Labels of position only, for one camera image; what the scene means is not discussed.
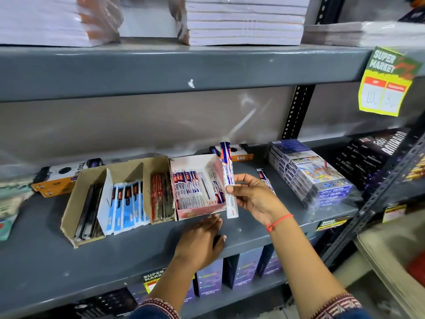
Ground person's left hand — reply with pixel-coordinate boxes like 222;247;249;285
173;214;227;273

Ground person's right hand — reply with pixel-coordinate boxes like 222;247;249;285
225;173;293;228

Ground white red blue pen packet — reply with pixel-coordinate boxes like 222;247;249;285
219;142;239;219

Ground person's left forearm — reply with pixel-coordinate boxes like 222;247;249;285
146;256;200;309

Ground person's right forearm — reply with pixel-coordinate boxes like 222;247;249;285
270;216;350;311

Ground loose pen packet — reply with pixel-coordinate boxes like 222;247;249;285
256;168;277;196

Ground orange black white box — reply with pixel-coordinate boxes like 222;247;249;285
31;158;104;198
209;144;254;162

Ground purple bottle box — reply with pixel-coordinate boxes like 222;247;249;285
224;247;264;290
258;244;283;279
195;258;224;298

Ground row of white pen packets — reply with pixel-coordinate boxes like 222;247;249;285
172;167;226;210

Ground stack of colour pencil boxes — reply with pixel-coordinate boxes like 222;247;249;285
267;139;355;210

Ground white pink cardboard display box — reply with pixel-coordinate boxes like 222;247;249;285
169;154;228;222

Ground row of red pen packets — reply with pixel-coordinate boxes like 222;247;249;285
150;173;175;224

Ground black yellow shelf label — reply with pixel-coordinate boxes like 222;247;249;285
382;202;408;224
142;268;166;294
316;216;350;232

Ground black perforated shelf upright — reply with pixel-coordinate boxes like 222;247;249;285
282;0;346;140

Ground patterned blue left sleeve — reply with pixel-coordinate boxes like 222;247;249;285
129;298;182;319

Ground patterned blue sleeve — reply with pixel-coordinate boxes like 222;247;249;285
129;298;182;319
310;293;373;319

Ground row of blue pen packets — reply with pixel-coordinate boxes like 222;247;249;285
106;180;150;236

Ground stack of black boxes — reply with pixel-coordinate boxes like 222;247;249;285
331;128;417;198

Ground black packets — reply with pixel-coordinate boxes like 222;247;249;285
71;288;138;319

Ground grey metal shelf board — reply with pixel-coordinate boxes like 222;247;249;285
0;42;425;103
0;134;366;319

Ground row of black pens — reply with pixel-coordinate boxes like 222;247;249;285
74;184;104;242

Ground patterned blue right sleeve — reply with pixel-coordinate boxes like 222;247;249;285
310;293;373;319

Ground brown cardboard display box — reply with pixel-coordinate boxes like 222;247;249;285
60;156;177;249

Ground stack of wrapped white notebooks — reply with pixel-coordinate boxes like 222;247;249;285
0;0;124;48
301;21;425;48
168;0;313;47

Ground beige shelf board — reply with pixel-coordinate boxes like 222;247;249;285
354;209;425;319

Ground yellow black packet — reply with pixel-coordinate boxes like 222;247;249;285
403;155;425;182

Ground yellow green price tag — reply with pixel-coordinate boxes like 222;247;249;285
358;46;423;117

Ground red item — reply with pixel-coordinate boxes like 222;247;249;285
407;252;425;288

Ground teal packet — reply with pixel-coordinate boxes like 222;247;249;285
0;185;35;242

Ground red thread bracelet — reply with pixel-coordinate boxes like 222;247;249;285
266;214;295;232

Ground grey slotted angle post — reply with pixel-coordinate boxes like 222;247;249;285
320;128;425;268

